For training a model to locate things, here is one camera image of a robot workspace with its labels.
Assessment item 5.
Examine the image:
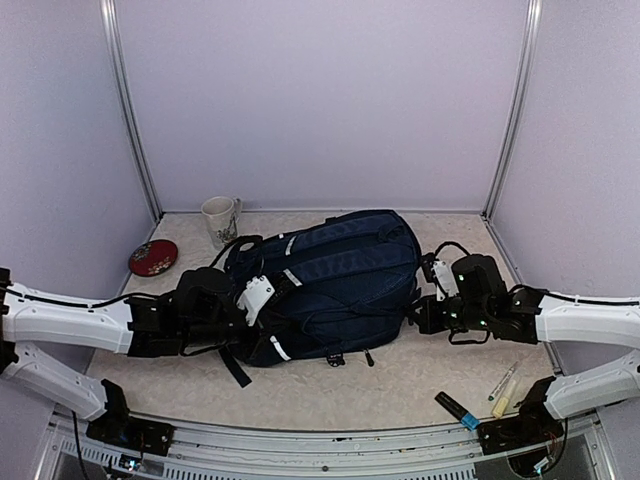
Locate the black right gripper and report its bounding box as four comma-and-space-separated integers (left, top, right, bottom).
408, 293, 493, 334

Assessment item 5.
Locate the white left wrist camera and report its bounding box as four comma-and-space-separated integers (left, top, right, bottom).
236, 271, 301, 327

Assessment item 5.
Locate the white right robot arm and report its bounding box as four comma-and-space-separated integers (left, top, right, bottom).
409, 253, 639, 455

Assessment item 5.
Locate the yellow highlighter marker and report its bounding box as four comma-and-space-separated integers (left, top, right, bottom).
491, 378, 518, 419

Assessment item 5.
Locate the right aluminium frame post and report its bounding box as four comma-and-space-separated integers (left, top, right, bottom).
482, 0, 543, 222

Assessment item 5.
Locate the navy blue student backpack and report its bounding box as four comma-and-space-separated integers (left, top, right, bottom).
218, 210, 421, 387

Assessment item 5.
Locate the white green-tip pen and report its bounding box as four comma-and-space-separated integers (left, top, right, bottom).
488, 361, 520, 402

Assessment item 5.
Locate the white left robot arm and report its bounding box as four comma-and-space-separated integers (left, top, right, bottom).
1, 267, 300, 456

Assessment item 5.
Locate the red floral round coaster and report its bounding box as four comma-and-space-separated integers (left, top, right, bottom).
128, 239, 178, 278

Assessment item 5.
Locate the aluminium frame post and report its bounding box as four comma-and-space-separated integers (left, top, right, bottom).
100, 0, 164, 225
482, 0, 543, 222

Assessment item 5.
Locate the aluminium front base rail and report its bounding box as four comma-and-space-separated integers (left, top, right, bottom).
34, 397, 616, 480

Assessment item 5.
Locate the left aluminium frame post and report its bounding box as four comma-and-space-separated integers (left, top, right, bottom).
100, 0, 164, 225

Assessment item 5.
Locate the white floral paper cup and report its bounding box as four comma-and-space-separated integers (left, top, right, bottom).
201, 196, 243, 250

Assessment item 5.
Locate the black blue highlighter marker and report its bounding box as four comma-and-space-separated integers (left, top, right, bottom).
434, 391, 480, 431

